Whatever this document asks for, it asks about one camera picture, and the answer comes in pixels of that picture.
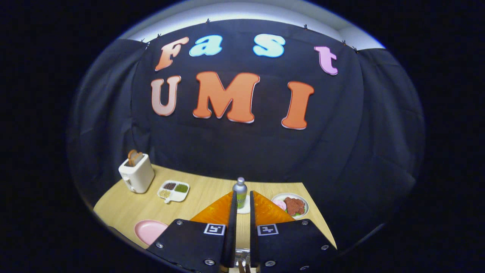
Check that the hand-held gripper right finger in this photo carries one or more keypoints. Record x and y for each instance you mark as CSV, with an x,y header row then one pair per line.
x,y
254,235

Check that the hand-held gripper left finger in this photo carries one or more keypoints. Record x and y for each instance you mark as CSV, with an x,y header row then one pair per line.
x,y
230,235

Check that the white square coaster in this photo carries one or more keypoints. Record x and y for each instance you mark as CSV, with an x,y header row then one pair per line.
x,y
244,211

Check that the pink ham slices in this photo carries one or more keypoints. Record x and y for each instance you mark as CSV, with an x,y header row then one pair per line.
x,y
279,205

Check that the white oval food plate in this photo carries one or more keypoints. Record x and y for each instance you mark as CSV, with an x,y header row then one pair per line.
x,y
278,196

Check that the green soda bottle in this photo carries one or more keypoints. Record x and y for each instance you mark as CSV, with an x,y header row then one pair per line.
x,y
240,189

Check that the green lettuce leaf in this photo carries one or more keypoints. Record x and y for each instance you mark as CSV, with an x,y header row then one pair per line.
x,y
299,214

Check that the red-brown meat piece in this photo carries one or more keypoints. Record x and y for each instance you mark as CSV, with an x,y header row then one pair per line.
x,y
294,206

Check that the white divided dish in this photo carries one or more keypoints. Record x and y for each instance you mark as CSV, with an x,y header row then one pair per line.
x,y
180,197

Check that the green beans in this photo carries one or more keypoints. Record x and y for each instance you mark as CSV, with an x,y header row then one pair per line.
x,y
181,188

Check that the yellow soybeans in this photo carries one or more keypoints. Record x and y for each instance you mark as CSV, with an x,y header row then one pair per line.
x,y
165,194

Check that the dark red beans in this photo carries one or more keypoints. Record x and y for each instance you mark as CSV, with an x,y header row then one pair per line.
x,y
169,186

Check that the pink round plate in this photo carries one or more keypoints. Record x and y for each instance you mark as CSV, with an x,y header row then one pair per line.
x,y
149,231

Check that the white toaster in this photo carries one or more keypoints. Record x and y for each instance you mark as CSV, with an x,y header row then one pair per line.
x,y
140,176

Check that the brown toast slice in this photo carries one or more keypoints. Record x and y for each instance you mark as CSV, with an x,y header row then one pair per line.
x,y
138,157
131,157

